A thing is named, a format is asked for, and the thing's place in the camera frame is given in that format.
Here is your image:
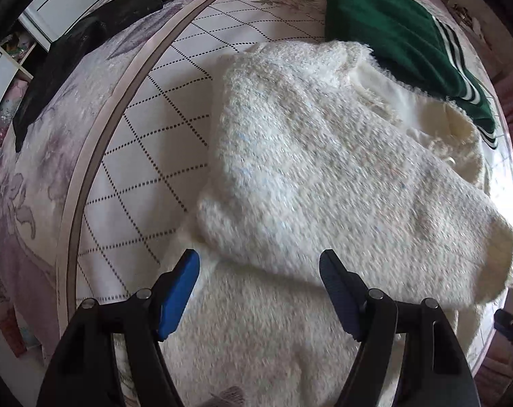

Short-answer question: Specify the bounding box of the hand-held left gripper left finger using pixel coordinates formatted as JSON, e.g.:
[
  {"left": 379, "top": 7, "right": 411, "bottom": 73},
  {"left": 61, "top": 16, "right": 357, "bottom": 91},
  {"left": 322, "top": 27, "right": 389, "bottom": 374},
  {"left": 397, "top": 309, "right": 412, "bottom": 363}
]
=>
[{"left": 36, "top": 249, "right": 201, "bottom": 407}]

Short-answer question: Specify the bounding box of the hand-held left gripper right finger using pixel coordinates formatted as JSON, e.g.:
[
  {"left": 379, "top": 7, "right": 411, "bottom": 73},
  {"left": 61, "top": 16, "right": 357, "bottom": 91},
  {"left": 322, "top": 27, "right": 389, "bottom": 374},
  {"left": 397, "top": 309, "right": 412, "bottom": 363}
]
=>
[{"left": 319, "top": 249, "right": 479, "bottom": 407}]

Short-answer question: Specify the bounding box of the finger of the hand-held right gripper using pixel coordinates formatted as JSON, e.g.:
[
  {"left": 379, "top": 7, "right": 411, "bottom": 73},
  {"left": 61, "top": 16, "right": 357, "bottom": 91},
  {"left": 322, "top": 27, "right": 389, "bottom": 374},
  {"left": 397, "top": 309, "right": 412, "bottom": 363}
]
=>
[{"left": 494, "top": 309, "right": 513, "bottom": 344}]

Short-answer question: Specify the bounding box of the white fuzzy coat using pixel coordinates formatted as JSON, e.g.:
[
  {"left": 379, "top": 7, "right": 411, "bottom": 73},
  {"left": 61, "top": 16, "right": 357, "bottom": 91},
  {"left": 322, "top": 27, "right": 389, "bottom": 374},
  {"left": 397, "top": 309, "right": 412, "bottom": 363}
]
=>
[{"left": 157, "top": 40, "right": 513, "bottom": 407}]

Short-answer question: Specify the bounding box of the white diamond pattern mat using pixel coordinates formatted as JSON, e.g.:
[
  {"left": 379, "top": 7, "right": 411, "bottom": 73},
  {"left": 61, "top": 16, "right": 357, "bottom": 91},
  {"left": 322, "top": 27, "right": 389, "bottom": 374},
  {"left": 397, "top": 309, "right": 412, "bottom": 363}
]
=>
[{"left": 55, "top": 0, "right": 513, "bottom": 407}]

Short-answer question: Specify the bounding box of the purple floral blanket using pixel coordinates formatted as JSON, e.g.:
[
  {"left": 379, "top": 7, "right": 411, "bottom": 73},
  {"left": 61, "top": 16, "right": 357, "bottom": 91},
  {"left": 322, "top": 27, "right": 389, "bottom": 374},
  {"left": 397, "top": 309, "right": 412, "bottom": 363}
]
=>
[{"left": 0, "top": 0, "right": 513, "bottom": 407}]

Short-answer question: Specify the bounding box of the black garment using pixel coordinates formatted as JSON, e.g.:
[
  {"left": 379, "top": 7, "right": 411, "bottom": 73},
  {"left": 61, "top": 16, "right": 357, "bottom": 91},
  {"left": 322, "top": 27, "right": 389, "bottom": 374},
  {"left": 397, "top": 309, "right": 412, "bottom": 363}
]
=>
[{"left": 14, "top": 0, "right": 181, "bottom": 153}]

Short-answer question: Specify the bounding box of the green garment with white stripes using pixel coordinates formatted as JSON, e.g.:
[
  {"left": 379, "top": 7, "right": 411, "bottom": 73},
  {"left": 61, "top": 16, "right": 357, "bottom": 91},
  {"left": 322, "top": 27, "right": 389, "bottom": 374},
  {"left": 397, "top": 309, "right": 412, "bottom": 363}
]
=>
[{"left": 324, "top": 0, "right": 498, "bottom": 150}]

